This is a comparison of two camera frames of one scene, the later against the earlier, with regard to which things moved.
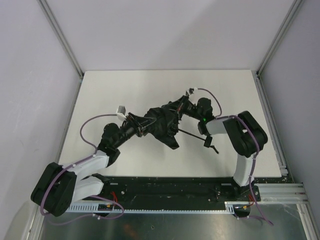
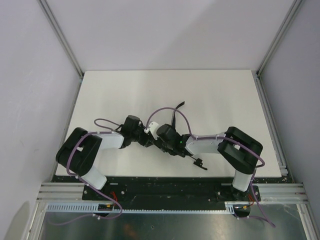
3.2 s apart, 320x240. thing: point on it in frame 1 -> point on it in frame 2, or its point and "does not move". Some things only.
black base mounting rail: (155, 189) does not move
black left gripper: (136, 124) -> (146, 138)
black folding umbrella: (164, 123) -> (197, 161)
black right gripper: (182, 106) -> (172, 124)
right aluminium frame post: (287, 23) does not move
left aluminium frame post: (53, 22) does not move
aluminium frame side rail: (288, 191) does not move
